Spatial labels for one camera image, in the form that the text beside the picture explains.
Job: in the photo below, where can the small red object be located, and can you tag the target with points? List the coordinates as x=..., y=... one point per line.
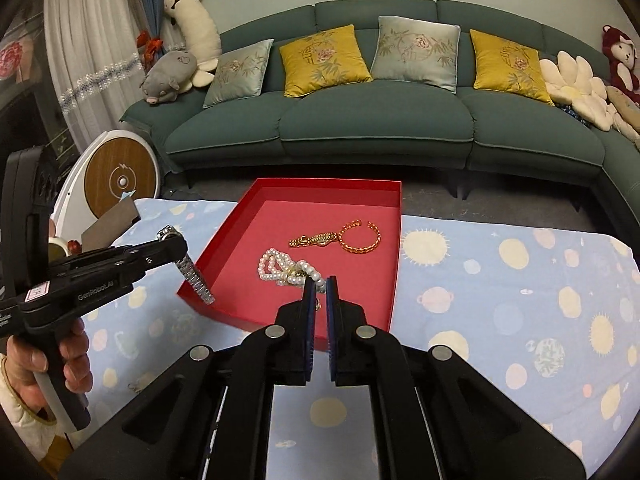
x=74, y=247

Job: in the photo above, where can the white cow plush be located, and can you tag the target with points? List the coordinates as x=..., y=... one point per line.
x=200, y=30

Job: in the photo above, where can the white sheer curtain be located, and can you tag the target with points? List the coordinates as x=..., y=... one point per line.
x=90, y=35

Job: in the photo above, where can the dark green sofa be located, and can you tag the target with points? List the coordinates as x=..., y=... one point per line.
x=375, y=125

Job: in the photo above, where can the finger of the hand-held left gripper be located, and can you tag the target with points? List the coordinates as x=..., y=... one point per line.
x=160, y=255

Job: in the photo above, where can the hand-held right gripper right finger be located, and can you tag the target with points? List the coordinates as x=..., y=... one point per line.
x=332, y=320

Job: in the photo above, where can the silver metal watch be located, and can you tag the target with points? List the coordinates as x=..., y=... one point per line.
x=197, y=280

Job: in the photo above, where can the red curtain tie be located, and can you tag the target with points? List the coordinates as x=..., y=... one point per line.
x=150, y=44

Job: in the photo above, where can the grey pig plush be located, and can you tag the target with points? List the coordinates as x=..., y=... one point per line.
x=170, y=72

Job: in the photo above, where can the planet print tablecloth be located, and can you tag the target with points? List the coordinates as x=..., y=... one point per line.
x=500, y=285

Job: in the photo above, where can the red shallow box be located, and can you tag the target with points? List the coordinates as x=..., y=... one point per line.
x=310, y=220

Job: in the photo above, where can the gold watch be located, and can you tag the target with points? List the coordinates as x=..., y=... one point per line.
x=312, y=240

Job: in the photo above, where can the white device with wooden disc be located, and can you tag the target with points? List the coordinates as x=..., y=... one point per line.
x=120, y=180

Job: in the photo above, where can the yellow embroidered pillow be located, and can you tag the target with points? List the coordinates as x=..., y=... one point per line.
x=510, y=67
x=320, y=65

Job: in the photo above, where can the cream flower cushion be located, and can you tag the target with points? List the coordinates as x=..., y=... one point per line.
x=575, y=90

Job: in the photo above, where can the light blue embroidered pillow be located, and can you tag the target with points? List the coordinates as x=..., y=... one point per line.
x=415, y=52
x=235, y=75

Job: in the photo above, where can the person's left hand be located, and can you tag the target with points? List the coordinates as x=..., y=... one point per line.
x=27, y=365

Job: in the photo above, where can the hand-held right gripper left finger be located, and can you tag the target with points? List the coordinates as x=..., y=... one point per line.
x=307, y=310

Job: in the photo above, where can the beige plush toy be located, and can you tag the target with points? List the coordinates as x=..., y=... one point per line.
x=622, y=105

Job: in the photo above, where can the blue patterned cloth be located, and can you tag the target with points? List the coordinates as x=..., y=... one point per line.
x=570, y=110

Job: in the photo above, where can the red monkey plush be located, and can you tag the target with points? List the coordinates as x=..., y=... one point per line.
x=620, y=55

